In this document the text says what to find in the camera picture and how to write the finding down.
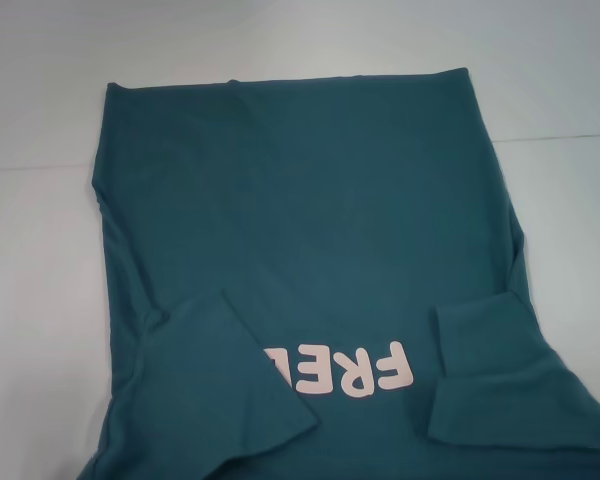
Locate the teal blue printed t-shirt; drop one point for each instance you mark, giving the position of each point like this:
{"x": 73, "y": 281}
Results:
{"x": 305, "y": 225}

